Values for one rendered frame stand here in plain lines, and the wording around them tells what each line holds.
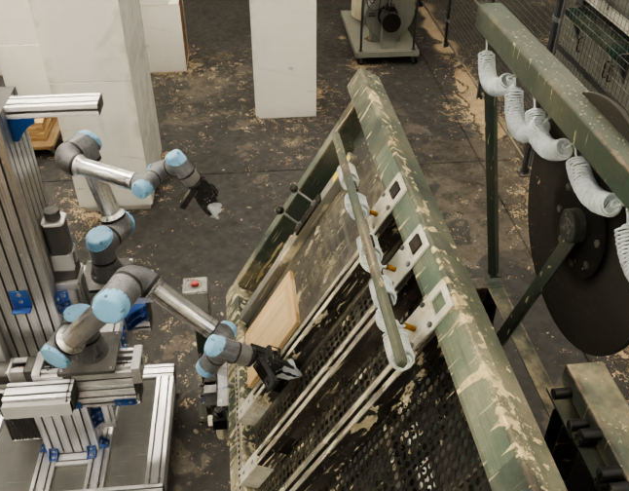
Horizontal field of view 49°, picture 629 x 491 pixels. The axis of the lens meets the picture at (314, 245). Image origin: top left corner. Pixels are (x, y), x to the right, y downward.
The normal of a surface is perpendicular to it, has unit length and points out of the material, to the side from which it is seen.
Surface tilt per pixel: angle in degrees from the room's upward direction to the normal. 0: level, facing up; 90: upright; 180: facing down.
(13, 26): 90
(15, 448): 0
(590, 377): 0
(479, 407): 60
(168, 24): 90
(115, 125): 90
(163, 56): 90
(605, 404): 0
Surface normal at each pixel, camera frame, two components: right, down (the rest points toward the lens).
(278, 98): 0.09, 0.61
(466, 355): -0.86, -0.34
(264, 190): 0.00, -0.79
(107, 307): -0.18, 0.52
